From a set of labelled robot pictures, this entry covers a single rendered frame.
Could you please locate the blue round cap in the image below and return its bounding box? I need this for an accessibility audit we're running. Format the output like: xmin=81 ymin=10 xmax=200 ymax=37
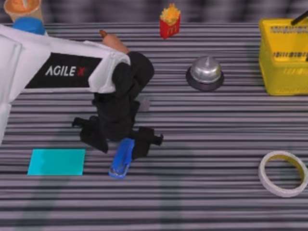
xmin=12 ymin=18 xmax=47 ymax=36

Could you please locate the blue stapler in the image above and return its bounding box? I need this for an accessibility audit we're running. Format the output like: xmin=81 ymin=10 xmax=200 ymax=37
xmin=108 ymin=137 xmax=135 ymax=179

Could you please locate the cyan mat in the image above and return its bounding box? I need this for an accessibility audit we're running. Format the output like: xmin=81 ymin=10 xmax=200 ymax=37
xmin=26 ymin=148 xmax=87 ymax=176

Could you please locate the yellow plastic basket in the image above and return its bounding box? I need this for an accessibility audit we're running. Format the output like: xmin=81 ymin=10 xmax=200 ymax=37
xmin=258 ymin=9 xmax=308 ymax=97

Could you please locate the silver service bell black base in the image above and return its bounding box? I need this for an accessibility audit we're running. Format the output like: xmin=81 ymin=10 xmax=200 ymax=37
xmin=185 ymin=55 xmax=225 ymax=92

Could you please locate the beige cup with orange content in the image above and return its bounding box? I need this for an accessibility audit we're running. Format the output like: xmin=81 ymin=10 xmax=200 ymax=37
xmin=3 ymin=0 xmax=44 ymax=24

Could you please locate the red french fries box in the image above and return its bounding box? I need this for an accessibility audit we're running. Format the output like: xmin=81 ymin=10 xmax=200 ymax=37
xmin=159 ymin=3 xmax=182 ymax=40

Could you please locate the white tape roll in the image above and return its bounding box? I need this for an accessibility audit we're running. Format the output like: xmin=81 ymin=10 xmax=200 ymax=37
xmin=257 ymin=150 xmax=308 ymax=199

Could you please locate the pink toy with brown tip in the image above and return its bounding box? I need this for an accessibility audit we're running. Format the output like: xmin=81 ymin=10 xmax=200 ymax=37
xmin=99 ymin=29 xmax=131 ymax=54

